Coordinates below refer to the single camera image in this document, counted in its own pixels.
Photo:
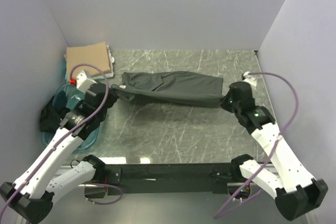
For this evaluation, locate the dark grey t-shirt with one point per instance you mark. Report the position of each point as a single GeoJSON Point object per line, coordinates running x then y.
{"type": "Point", "coordinates": [180, 87]}

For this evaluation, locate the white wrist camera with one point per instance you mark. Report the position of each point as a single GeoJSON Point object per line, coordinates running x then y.
{"type": "Point", "coordinates": [251, 79]}
{"type": "Point", "coordinates": [83, 81]}

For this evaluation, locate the clear blue plastic bin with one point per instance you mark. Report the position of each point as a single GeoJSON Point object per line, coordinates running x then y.
{"type": "Point", "coordinates": [67, 97]}

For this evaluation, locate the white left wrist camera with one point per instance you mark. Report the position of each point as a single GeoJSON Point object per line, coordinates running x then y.
{"type": "Point", "coordinates": [83, 81]}

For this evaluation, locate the folded tan t-shirt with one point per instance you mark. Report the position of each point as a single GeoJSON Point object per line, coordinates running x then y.
{"type": "Point", "coordinates": [84, 54]}

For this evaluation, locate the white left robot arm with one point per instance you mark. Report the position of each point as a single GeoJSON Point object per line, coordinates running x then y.
{"type": "Point", "coordinates": [34, 193]}

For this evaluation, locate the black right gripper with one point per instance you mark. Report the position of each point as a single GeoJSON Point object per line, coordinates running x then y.
{"type": "Point", "coordinates": [224, 102]}

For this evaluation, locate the black t-shirt in bin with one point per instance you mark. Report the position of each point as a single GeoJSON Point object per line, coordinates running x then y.
{"type": "Point", "coordinates": [52, 114]}

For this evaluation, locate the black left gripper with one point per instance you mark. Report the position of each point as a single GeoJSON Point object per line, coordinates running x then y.
{"type": "Point", "coordinates": [113, 96]}

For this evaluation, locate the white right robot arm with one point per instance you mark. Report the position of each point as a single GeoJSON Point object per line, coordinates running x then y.
{"type": "Point", "coordinates": [295, 190]}

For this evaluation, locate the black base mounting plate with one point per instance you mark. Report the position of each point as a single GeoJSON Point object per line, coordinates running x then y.
{"type": "Point", "coordinates": [171, 178]}

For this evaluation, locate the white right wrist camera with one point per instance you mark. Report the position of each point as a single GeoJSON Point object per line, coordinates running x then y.
{"type": "Point", "coordinates": [251, 79]}

